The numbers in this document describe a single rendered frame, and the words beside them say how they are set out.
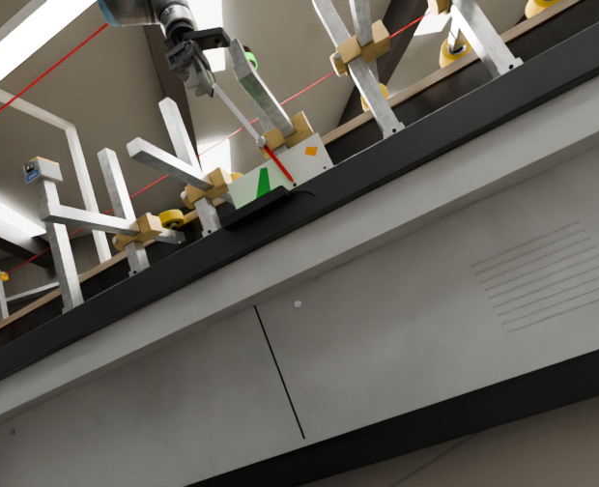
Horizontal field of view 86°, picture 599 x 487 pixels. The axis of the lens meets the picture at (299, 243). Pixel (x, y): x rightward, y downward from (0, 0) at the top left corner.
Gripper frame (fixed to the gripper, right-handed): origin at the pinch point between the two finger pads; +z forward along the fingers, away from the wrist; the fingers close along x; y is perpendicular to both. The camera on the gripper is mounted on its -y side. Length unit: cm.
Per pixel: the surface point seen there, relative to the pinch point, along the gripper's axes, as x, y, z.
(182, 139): -6.0, 15.2, 2.5
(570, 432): -19, -39, 101
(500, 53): -6, -59, 25
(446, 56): -28, -59, 7
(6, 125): -140, 262, -230
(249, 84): 16.1, -12.3, 18.2
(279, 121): 1.9, -12.6, 18.2
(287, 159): -5.3, -9.6, 23.5
